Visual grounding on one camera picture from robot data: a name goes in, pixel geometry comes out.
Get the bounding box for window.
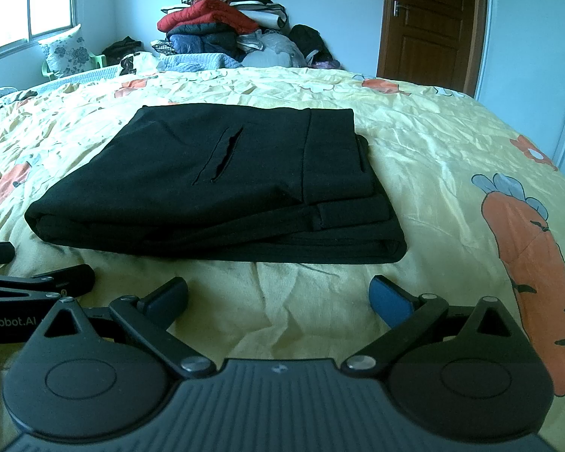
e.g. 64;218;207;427
0;0;84;66

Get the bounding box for grey patterned cloth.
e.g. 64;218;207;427
0;86;37;128

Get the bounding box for brown wooden door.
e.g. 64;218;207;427
376;0;489;98

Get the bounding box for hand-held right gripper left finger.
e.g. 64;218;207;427
41;277;216;380

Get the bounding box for black pants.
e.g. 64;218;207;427
23;105;409;265

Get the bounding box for yellow printed bed sheet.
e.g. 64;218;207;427
0;65;565;401

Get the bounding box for white wardrobe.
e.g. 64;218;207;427
472;0;565;191

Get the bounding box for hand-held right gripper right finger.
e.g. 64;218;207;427
341;275;524;378

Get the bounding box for floral pillow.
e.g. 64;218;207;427
38;23;96;79

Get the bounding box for pile of clothes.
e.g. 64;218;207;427
150;0;344;70

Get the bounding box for green plastic chair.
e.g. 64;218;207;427
40;52;109;82

